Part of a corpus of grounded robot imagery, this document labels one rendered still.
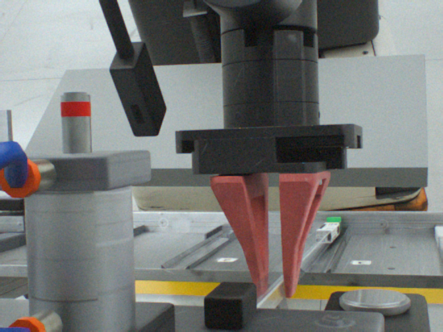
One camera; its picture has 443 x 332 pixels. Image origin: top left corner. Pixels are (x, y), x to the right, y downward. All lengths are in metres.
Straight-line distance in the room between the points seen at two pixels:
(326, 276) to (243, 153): 0.18
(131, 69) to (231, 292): 0.17
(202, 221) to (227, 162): 0.36
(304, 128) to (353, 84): 0.70
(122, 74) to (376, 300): 0.16
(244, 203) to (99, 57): 2.00
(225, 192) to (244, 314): 0.22
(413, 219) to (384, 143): 0.28
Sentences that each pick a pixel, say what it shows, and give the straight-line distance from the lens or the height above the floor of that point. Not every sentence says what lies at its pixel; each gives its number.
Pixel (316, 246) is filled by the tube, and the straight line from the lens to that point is 0.55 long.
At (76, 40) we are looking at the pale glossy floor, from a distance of 2.50.
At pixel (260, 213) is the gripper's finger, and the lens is 0.44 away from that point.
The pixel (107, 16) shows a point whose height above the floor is 1.12.
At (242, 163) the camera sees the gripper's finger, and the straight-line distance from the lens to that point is 0.39.
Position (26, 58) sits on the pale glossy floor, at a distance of 2.51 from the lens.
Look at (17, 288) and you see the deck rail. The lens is 0.72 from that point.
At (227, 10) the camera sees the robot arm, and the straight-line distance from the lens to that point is 0.34.
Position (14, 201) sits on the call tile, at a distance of 0.74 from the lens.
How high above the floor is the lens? 1.29
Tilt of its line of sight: 44 degrees down
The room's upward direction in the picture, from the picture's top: 15 degrees counter-clockwise
